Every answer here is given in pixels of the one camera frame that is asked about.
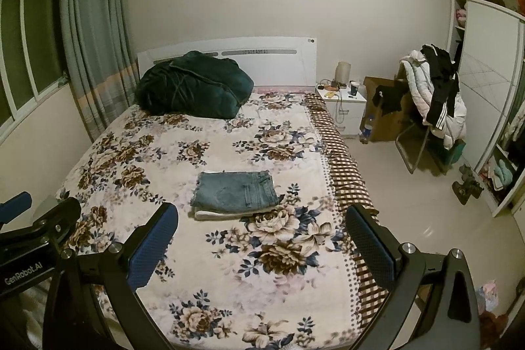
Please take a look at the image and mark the cardboard box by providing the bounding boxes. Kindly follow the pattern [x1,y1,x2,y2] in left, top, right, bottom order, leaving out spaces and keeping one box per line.
[363,76,416,143]

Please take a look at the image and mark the green storage bin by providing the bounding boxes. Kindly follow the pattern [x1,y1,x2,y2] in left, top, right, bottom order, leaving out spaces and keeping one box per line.
[434,139,467,167]

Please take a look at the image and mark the white nightstand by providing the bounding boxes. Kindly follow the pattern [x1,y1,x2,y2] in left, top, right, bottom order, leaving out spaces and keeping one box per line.
[315,85,368,138]

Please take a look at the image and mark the brown checked bedsheet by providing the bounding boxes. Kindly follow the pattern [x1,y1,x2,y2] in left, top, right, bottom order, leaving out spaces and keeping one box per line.
[304,93,391,331]

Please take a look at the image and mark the chair piled with clothes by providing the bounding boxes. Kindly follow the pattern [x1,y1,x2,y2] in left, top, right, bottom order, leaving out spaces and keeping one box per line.
[400,50,469,148]

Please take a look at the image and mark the beige table lamp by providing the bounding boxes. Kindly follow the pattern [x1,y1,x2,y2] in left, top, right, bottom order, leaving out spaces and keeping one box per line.
[335,62,353,89]

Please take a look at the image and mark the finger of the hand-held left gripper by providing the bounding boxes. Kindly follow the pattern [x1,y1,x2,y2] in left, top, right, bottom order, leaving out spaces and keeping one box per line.
[0,197,82,253]
[0,192,33,222]

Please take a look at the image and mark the white bed headboard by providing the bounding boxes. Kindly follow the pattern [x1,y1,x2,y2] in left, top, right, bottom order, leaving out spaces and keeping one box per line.
[136,36,319,95]

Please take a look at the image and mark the pink crumpled item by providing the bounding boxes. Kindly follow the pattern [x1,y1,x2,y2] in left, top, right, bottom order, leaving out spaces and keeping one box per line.
[477,279,499,312]

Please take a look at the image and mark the black cloth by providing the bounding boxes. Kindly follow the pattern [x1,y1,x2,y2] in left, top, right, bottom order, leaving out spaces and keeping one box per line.
[372,84,405,115]

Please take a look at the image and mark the bed with floral cover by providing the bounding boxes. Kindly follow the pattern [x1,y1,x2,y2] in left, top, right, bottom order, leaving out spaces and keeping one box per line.
[55,92,370,349]

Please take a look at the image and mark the black striped clothes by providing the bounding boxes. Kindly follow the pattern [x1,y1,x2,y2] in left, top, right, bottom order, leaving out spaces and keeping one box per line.
[420,44,461,130]

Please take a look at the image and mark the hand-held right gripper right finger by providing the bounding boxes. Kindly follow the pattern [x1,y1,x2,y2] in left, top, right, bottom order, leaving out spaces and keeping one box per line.
[346,204,481,350]

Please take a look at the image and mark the grey striped curtain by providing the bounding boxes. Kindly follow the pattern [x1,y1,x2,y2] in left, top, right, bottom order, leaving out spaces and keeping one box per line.
[59,0,141,142]

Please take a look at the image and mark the blue jeans pants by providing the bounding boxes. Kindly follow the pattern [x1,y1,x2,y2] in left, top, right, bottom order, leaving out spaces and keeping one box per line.
[191,170,284,212]

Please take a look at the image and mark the dark green duvet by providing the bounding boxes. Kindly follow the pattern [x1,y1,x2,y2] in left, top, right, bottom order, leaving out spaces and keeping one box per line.
[135,51,255,119]

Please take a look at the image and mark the white wardrobe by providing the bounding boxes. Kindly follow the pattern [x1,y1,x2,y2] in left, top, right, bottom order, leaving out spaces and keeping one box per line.
[445,0,525,218]

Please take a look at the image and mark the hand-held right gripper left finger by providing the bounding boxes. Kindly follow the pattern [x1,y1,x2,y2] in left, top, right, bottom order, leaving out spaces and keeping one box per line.
[43,202,181,350]

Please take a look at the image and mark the metal folding chair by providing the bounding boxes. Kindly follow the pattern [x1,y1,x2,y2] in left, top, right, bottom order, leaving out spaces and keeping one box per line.
[394,63,452,175]

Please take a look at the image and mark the teal folded cloth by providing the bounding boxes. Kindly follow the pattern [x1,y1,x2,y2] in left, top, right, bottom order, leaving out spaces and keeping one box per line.
[491,160,516,192]

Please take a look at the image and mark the folded white cloth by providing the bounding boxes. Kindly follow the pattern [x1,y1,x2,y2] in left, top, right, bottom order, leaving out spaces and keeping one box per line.
[194,206,284,222]

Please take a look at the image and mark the white framed window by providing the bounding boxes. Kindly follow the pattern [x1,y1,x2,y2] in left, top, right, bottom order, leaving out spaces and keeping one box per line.
[0,0,71,145]

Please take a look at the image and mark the plastic water bottle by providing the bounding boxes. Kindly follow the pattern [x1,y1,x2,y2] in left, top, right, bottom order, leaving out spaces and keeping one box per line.
[360,114,375,144]

